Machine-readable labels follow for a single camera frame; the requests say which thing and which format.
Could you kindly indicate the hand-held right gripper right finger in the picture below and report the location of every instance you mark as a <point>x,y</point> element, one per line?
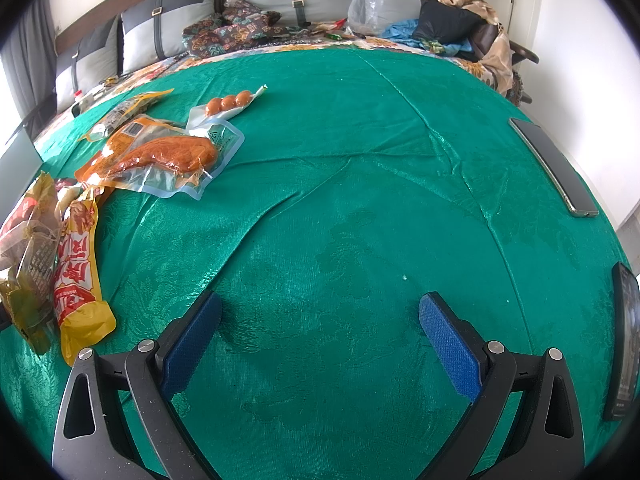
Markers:
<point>450,345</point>

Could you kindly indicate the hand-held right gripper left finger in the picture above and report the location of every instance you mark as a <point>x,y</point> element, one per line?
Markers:
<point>192,340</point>

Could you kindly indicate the orange chicken leg vacuum pack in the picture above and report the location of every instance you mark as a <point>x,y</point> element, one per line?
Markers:
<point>165,152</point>

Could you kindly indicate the yellow-edged brown snack packet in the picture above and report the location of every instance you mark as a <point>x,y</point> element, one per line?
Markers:
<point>125,110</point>

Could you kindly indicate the small orange-white packet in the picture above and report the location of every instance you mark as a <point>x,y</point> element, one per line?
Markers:
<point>230,102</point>

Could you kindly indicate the yellow and red snack packet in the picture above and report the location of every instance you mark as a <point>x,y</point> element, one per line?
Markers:
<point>75,280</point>

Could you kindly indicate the black tablet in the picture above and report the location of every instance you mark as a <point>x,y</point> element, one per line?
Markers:
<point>625,340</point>

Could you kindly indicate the gold clear snack packet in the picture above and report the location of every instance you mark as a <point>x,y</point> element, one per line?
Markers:
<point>30,265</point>

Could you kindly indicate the green tablecloth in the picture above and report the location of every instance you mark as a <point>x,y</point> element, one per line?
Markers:
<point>350,185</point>

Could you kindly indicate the black smartphone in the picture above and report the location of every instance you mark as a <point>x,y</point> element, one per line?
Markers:
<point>550,165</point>

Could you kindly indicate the grey laptop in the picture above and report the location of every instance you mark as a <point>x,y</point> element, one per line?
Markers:
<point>17,160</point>

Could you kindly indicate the small red-capped bottle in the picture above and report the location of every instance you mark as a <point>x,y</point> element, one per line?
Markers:
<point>84,101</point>

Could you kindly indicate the floral bed sheet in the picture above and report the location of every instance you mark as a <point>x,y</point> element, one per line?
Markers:
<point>150,71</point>

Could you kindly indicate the beige printed cloth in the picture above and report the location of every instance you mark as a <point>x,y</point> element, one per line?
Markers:
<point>497,55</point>

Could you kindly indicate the brown chair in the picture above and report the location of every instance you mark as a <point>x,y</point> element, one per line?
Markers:
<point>520,50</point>

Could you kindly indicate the pile of colourful packets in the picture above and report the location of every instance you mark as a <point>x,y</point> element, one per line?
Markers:
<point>235,27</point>

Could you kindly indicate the blue cloth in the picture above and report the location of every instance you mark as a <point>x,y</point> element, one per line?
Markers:
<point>400,30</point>

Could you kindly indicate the black bag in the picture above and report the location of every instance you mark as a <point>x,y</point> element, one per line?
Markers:
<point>442,22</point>

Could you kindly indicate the grey curtain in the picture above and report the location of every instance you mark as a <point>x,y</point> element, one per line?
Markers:
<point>25,45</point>

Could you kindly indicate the clear plastic bag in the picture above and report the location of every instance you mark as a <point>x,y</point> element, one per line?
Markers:
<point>367,7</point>

